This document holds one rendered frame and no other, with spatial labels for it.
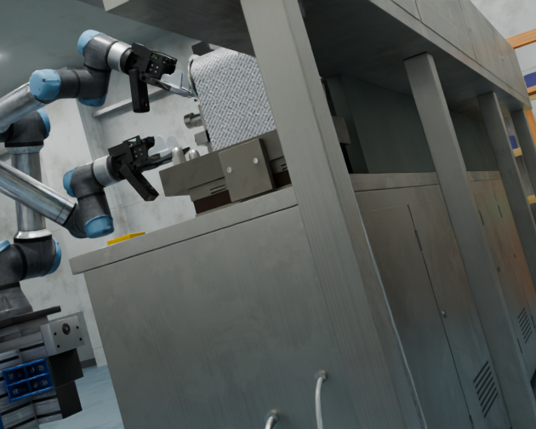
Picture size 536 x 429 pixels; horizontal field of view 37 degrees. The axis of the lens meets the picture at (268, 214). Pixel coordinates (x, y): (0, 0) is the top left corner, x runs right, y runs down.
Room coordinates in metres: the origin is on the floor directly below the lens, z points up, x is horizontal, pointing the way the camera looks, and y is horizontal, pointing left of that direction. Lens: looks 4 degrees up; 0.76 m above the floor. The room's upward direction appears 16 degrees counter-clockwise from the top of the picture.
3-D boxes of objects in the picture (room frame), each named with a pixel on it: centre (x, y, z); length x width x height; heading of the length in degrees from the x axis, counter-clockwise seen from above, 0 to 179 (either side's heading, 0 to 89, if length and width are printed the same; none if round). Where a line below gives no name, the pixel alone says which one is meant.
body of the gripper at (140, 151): (2.02, 0.29, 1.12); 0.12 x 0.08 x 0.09; 66
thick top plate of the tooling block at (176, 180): (1.76, 0.00, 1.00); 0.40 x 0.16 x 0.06; 66
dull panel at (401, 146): (2.83, -0.68, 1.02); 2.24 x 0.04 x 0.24; 156
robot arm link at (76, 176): (2.09, 0.44, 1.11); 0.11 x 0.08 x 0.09; 66
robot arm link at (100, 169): (2.06, 0.36, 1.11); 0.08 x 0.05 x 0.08; 156
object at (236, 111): (1.88, -0.02, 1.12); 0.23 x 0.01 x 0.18; 66
